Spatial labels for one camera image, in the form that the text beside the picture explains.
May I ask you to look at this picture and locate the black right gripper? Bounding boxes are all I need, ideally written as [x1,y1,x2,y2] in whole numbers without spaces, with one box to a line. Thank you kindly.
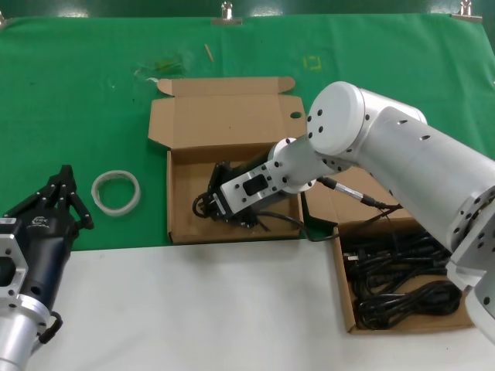
[203,151,289,229]

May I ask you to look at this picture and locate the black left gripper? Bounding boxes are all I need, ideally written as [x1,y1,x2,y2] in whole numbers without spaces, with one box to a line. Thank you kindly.
[0,164,95,311]

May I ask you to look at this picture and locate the black power cable bundle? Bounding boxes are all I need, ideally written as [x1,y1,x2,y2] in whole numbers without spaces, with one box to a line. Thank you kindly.
[192,191,306,235]
[356,280,464,332]
[342,227,452,289]

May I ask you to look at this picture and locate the open brown cardboard box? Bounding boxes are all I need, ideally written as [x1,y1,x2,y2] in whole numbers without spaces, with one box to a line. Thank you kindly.
[300,165,477,335]
[147,76,310,245]

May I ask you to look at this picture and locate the clear adhesive tape roll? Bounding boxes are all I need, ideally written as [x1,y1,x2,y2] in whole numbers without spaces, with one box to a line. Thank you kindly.
[90,168,142,218]

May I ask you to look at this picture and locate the green table cloth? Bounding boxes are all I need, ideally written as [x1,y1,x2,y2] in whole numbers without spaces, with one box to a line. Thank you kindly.
[0,13,495,252]

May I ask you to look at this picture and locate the clear plastic wrap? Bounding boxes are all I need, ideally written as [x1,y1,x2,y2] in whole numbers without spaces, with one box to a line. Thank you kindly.
[133,52,194,84]

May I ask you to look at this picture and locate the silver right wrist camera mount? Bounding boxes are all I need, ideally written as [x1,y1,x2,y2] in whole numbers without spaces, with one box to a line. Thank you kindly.
[219,160,285,216]

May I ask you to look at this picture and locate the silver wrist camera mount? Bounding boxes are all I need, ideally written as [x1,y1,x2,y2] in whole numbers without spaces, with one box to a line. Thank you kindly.
[0,230,30,310]
[219,160,285,216]

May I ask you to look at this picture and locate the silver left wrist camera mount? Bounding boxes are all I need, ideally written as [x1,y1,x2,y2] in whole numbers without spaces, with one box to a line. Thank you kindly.
[0,230,30,310]

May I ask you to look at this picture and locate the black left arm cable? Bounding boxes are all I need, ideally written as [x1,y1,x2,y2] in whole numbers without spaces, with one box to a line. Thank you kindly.
[36,311,63,345]

